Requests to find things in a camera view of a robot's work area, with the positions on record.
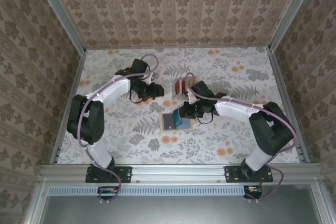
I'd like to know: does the dark blue credit card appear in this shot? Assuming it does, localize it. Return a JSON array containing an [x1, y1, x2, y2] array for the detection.
[[172, 108, 185, 128]]

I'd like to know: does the light blue card holder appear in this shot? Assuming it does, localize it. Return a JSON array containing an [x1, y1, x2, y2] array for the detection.
[[159, 112, 195, 133]]

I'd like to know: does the grey credit card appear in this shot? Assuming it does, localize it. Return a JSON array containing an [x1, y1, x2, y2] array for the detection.
[[162, 113, 176, 131]]

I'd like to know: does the long aluminium beam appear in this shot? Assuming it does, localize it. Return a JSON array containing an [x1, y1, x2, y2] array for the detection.
[[39, 163, 323, 183]]

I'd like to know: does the grey metal sheet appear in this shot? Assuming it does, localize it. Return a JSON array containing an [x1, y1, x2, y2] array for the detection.
[[39, 184, 325, 224]]

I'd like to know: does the black connector box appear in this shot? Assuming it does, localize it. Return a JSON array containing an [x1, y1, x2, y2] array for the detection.
[[243, 185, 264, 200], [97, 186, 119, 201]]

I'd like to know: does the thin black cable loop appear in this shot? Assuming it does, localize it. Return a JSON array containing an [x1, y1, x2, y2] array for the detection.
[[196, 112, 213, 125], [128, 90, 148, 104]]

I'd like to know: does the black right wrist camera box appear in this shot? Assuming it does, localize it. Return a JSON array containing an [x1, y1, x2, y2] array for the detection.
[[185, 80, 214, 104]]

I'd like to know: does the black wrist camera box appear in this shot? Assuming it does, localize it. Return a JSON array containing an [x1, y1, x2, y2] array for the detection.
[[131, 58, 153, 82], [185, 80, 214, 104]]

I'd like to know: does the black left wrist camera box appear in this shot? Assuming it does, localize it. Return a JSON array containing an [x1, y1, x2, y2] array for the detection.
[[131, 58, 153, 82]]

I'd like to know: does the aluminium side rail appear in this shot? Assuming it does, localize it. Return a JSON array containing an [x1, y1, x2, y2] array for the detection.
[[267, 47, 312, 164], [54, 49, 87, 164]]

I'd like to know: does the purple cable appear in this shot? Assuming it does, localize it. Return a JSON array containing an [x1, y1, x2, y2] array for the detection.
[[78, 54, 160, 205], [184, 72, 299, 204]]

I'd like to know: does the white slotted cable duct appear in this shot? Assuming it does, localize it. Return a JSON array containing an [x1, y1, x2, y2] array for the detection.
[[48, 185, 263, 196]]

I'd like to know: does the aluminium frame post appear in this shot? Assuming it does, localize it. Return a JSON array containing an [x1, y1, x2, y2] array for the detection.
[[267, 0, 316, 51], [33, 0, 87, 56]]

